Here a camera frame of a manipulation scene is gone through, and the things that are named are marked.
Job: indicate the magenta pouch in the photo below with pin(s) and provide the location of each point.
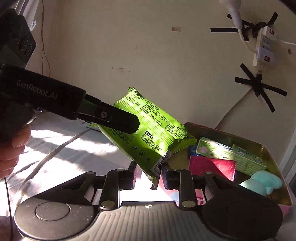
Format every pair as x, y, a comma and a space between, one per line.
198, 165

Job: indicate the teal plush toy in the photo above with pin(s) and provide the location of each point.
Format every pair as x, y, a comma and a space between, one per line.
263, 183

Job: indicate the green tissue pack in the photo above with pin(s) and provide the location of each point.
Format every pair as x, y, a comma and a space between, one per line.
247, 163

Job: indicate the blue polka dot headband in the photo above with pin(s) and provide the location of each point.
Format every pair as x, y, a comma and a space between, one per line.
192, 151

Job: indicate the person's left hand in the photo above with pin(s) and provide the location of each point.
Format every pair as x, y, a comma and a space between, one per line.
11, 150

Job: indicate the white power strip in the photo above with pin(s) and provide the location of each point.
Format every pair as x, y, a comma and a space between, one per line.
264, 55

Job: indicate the white plug adapter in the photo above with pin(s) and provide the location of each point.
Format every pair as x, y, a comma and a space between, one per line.
233, 7

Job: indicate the gold metal tin box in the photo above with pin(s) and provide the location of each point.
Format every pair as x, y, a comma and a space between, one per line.
180, 160

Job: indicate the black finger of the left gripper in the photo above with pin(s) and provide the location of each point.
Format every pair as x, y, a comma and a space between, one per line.
93, 110

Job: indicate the black camera box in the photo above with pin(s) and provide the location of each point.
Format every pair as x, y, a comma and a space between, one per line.
17, 42

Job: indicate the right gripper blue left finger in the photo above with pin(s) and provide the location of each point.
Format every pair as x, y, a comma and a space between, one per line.
131, 175

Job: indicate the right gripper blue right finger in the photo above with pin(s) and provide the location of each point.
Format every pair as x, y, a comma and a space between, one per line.
170, 177

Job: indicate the black tape cross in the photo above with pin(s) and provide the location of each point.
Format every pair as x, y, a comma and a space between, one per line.
255, 82

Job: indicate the green toothpaste box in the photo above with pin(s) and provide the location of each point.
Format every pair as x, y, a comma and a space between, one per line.
211, 149

